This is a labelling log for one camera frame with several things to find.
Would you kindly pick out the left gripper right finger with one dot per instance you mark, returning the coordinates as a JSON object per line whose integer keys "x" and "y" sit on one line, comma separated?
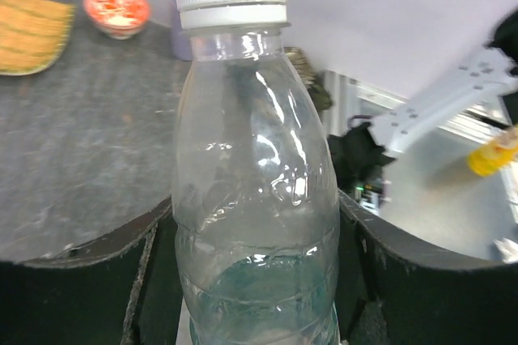
{"x": 394, "y": 288}

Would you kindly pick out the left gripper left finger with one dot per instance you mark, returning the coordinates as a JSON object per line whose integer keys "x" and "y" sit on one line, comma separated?
{"x": 121, "y": 288}

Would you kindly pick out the clear bottle white cap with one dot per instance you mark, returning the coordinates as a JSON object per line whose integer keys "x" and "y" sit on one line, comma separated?
{"x": 254, "y": 195}

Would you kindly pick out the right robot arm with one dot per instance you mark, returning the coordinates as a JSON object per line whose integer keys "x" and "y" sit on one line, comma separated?
{"x": 489, "y": 71}

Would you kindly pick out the yellow juice bottle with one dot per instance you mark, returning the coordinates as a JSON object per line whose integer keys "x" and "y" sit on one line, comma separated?
{"x": 496, "y": 154}

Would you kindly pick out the black floral square plate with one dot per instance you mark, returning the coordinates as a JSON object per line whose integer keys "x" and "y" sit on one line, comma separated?
{"x": 313, "y": 82}

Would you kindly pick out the purple plastic cup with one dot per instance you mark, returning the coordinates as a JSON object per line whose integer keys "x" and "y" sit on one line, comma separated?
{"x": 181, "y": 48}

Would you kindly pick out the yellow woven plate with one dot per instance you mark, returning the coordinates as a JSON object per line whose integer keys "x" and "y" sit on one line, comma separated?
{"x": 34, "y": 34}

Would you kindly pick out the red floral bowl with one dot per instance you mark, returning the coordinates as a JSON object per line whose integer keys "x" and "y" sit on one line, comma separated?
{"x": 118, "y": 19}

